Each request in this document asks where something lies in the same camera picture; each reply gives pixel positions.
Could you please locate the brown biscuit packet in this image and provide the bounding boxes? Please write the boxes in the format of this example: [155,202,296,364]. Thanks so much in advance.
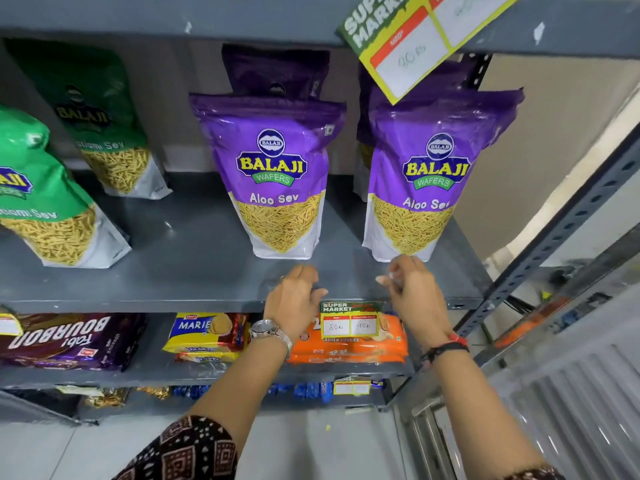
[0,313,147,372]

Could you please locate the green snack pouch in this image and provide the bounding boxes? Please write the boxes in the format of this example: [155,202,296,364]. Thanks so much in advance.
[5,39,173,200]
[0,105,132,269]

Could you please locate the small green yellow price tag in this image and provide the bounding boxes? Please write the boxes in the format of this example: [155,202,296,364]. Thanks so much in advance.
[332,377,374,397]
[320,301,385,341]

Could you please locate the person's left hand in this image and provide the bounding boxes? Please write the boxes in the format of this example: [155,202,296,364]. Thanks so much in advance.
[263,265,329,341]

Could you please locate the person's right hand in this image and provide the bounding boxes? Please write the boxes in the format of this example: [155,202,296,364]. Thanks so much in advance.
[375,254,454,351]

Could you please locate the person's left forearm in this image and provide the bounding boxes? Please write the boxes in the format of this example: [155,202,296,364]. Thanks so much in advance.
[187,335,293,458]

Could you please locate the grey metal shelf rack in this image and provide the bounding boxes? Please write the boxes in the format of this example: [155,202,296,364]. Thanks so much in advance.
[0,0,640,426]

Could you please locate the yellow biscuit packet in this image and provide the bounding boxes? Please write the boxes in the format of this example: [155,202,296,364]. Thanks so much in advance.
[162,313,251,354]

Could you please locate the orange cookie packet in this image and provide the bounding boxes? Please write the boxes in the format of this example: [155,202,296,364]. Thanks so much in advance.
[294,315,409,349]
[287,345,407,366]

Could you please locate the purple snack pouch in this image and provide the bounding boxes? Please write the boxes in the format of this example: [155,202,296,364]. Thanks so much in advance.
[352,55,485,203]
[361,87,525,263]
[221,44,331,100]
[189,93,347,260]

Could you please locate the brown patterned sleeve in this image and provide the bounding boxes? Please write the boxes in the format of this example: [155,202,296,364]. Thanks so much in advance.
[502,464,567,480]
[112,415,239,480]

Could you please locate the black wrist band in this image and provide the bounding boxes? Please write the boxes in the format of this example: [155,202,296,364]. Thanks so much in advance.
[422,341,471,364]

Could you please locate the background shelf with goods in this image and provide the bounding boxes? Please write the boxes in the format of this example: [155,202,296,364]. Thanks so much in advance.
[492,235,640,351]

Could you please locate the brown patterned right sleeve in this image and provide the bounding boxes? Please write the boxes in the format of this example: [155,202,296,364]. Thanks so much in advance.
[502,464,567,480]

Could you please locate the brown patterned left sleeve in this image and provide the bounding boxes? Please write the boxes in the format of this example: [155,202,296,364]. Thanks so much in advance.
[112,415,239,480]

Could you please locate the large green yellow price tag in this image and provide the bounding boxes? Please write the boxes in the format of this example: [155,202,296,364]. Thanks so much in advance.
[337,0,526,106]

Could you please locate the gold wrapped packets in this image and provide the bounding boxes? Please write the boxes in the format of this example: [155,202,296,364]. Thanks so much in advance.
[84,386,172,409]

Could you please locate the silver wristwatch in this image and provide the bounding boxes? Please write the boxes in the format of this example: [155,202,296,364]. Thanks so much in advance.
[249,319,293,360]

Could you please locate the person's right forearm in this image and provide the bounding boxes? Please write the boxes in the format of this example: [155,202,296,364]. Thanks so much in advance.
[422,345,547,476]

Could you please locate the row of blue packets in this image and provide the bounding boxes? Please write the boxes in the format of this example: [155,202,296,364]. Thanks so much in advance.
[172,379,386,404]

